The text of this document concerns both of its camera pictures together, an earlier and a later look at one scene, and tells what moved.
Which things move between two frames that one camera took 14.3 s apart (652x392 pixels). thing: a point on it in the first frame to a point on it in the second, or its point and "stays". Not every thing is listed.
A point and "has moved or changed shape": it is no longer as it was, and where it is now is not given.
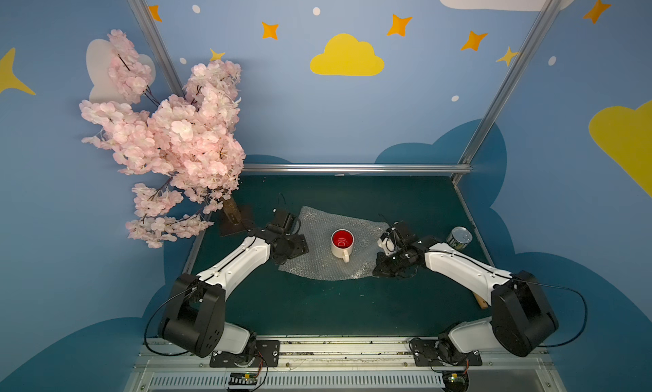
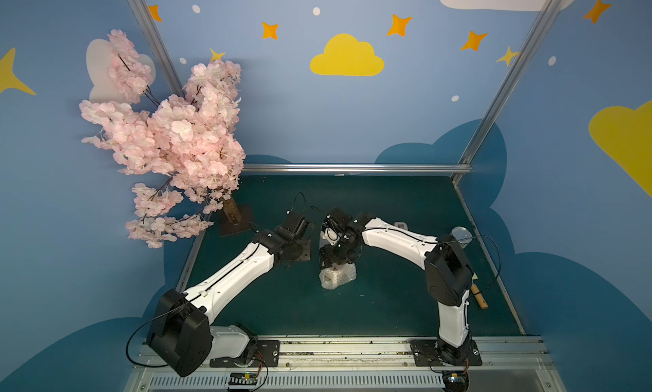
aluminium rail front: x=349 y=365 stays
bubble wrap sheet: x=317 y=226 has moved or changed shape
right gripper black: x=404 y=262 to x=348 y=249
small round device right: x=455 y=381 stays
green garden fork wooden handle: x=481 y=301 stays
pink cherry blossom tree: x=182 y=148 stays
